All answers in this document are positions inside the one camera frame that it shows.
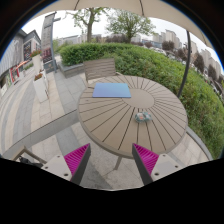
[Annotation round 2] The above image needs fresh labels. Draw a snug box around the white planter box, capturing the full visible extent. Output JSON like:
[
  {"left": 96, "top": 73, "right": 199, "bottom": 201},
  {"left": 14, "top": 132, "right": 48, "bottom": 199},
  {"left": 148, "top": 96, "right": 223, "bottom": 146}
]
[
  {"left": 30, "top": 50, "right": 42, "bottom": 74},
  {"left": 33, "top": 71, "right": 49, "bottom": 103}
]

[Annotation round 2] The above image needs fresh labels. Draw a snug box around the beige patio umbrella canopy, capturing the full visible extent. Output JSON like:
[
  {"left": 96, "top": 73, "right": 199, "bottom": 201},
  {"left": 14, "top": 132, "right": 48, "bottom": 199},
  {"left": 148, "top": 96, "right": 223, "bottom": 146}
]
[{"left": 32, "top": 0, "right": 213, "bottom": 48}]

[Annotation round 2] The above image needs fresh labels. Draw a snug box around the blue mouse pad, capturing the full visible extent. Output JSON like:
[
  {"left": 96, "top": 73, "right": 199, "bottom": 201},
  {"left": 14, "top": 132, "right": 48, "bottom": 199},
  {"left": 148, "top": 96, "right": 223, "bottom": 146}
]
[{"left": 92, "top": 83, "right": 131, "bottom": 98}]

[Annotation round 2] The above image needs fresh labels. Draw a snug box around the chair frame lower left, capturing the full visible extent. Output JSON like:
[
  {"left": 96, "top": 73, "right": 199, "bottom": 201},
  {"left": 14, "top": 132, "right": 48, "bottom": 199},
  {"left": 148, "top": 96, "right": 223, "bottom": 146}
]
[{"left": 11, "top": 146, "right": 46, "bottom": 167}]

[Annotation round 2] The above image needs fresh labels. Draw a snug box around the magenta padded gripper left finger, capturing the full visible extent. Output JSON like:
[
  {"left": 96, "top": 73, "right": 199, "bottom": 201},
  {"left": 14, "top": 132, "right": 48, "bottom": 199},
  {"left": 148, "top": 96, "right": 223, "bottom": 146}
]
[{"left": 42, "top": 144, "right": 91, "bottom": 185}]

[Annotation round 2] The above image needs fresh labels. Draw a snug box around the dark umbrella pole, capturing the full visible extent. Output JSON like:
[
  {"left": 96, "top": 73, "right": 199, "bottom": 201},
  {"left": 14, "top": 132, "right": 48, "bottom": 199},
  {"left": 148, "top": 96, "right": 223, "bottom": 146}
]
[{"left": 176, "top": 30, "right": 192, "bottom": 99}]

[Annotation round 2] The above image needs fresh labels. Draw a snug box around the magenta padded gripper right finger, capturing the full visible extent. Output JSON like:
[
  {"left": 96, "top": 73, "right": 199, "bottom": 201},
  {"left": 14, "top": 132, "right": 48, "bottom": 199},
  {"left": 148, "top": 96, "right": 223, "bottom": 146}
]
[{"left": 132, "top": 143, "right": 183, "bottom": 185}]

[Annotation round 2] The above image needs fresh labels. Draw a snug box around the white planter box far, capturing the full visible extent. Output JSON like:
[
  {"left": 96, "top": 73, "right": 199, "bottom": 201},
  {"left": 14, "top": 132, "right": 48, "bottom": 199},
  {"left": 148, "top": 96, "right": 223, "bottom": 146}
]
[{"left": 30, "top": 50, "right": 42, "bottom": 74}]

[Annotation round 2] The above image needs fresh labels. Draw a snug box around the brown slatted outdoor chair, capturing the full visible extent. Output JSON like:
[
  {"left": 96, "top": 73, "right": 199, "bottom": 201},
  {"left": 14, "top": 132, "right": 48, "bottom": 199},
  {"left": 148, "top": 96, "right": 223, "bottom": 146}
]
[{"left": 83, "top": 58, "right": 119, "bottom": 85}]

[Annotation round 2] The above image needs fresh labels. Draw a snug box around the green trimmed hedge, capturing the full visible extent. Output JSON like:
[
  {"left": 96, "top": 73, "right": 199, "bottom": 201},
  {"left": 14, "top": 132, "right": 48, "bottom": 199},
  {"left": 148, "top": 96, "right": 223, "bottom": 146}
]
[{"left": 59, "top": 43, "right": 224, "bottom": 159}]

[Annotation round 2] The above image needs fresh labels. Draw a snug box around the tall grey advertising sign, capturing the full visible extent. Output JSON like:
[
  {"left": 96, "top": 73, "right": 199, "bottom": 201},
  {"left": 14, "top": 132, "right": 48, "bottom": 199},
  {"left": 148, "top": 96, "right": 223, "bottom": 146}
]
[{"left": 41, "top": 13, "right": 59, "bottom": 73}]

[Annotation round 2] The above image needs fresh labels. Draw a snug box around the white planter box near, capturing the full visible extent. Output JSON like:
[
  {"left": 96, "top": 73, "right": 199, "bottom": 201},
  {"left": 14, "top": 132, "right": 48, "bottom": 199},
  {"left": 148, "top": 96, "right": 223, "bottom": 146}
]
[{"left": 33, "top": 71, "right": 49, "bottom": 103}]

